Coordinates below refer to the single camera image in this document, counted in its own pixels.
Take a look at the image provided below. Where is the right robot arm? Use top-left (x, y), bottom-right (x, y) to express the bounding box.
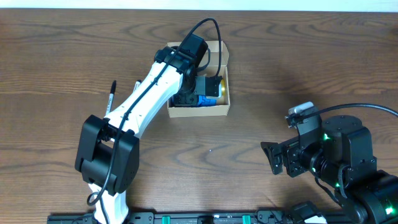
top-left (261, 102), bottom-right (397, 223)

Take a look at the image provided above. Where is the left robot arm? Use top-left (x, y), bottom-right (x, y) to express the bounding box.
top-left (75, 34), bottom-right (221, 223)

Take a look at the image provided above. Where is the yellow tape roll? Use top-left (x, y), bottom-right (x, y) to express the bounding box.
top-left (220, 79), bottom-right (226, 96)

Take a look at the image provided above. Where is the black cap Sharpie marker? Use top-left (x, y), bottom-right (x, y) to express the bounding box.
top-left (105, 80), bottom-right (117, 114)

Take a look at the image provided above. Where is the blue plastic tool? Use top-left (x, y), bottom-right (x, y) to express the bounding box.
top-left (197, 95), bottom-right (216, 107)

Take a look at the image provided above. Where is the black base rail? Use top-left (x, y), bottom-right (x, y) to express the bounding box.
top-left (47, 208), bottom-right (359, 224)

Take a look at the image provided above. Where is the black whiteboard marker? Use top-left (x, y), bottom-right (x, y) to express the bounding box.
top-left (133, 80), bottom-right (142, 91)

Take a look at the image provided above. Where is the open cardboard box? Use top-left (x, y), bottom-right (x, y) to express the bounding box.
top-left (167, 40), bottom-right (230, 118)

